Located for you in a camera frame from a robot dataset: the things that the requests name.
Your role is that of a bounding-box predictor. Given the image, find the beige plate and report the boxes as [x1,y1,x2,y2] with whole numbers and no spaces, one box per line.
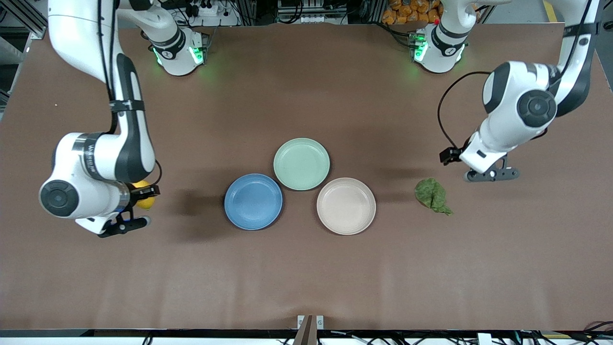
[316,177,376,236]

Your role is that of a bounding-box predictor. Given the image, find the green lettuce leaf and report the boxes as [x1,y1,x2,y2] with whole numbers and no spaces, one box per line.
[414,178,454,216]

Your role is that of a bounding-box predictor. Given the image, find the orange packaged goods pile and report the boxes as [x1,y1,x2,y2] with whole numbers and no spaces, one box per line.
[382,0,443,25]

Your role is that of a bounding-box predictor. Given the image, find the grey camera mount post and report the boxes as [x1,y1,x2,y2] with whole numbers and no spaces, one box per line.
[293,315,318,345]

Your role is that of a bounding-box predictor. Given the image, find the black cable under table edge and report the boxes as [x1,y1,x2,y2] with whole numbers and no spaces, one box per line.
[582,320,613,343]

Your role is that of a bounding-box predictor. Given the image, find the yellow lemon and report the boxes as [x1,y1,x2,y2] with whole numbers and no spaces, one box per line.
[132,181,156,210]

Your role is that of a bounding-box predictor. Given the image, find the blue plate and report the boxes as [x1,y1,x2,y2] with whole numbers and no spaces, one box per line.
[224,173,284,231]

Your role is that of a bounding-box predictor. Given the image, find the black base cable bundle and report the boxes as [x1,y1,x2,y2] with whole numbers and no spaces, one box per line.
[374,22,415,48]

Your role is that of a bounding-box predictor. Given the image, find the white power strip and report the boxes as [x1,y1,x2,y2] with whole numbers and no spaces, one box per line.
[184,2,226,17]

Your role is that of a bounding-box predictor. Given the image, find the grey equipment rack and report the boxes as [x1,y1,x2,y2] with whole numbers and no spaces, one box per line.
[277,0,349,24]

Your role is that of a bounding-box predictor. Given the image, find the mint green plate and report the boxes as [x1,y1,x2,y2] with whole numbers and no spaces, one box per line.
[273,138,331,191]

